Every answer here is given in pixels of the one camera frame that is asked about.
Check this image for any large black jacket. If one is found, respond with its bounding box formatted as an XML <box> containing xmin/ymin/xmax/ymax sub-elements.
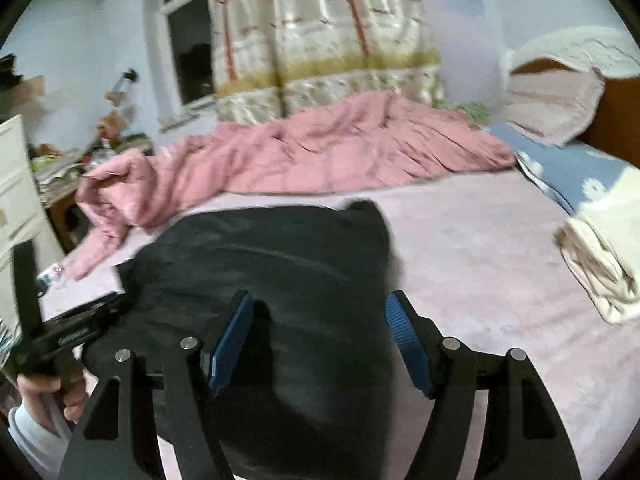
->
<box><xmin>84</xmin><ymin>202</ymin><xmax>393</xmax><ymax>479</ymax></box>

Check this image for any white sleeve forearm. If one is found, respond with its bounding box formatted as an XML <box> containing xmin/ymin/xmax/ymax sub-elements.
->
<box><xmin>9</xmin><ymin>404</ymin><xmax>68</xmax><ymax>480</ymax></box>

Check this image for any person's left hand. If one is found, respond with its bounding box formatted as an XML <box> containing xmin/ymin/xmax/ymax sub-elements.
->
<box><xmin>16</xmin><ymin>360</ymin><xmax>89</xmax><ymax>437</ymax></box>

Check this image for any white drawer cabinet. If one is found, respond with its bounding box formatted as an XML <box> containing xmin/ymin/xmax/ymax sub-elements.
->
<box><xmin>0</xmin><ymin>115</ymin><xmax>64</xmax><ymax>328</ymax></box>

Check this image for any cluttered wooden desk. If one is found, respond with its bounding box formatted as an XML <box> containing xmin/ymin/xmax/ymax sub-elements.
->
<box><xmin>27</xmin><ymin>66</ymin><xmax>154</xmax><ymax>256</ymax></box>

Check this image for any pink bed sheet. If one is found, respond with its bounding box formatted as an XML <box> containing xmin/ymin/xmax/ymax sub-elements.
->
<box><xmin>42</xmin><ymin>171</ymin><xmax>639</xmax><ymax>479</ymax></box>

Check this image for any folded cream blanket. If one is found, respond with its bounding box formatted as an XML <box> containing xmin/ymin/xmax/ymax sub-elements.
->
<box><xmin>556</xmin><ymin>169</ymin><xmax>640</xmax><ymax>324</ymax></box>

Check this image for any blue floral pillow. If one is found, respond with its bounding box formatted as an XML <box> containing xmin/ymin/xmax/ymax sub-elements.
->
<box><xmin>486</xmin><ymin>122</ymin><xmax>639</xmax><ymax>214</ymax></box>

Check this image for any pink quilted blanket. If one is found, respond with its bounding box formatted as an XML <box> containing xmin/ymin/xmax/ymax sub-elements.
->
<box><xmin>65</xmin><ymin>91</ymin><xmax>515</xmax><ymax>280</ymax></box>

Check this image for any beige pillow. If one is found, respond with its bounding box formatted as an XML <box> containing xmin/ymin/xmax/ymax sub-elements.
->
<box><xmin>498</xmin><ymin>70</ymin><xmax>605</xmax><ymax>146</ymax></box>

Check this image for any patterned beige curtain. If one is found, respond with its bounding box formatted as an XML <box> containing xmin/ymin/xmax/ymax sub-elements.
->
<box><xmin>212</xmin><ymin>0</ymin><xmax>445</xmax><ymax>125</ymax></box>

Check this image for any dark window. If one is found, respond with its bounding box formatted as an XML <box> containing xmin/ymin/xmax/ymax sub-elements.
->
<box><xmin>162</xmin><ymin>0</ymin><xmax>214</xmax><ymax>105</ymax></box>

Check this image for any wooden headboard with white cover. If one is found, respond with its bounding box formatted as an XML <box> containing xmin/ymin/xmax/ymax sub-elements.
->
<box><xmin>501</xmin><ymin>26</ymin><xmax>639</xmax><ymax>166</ymax></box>

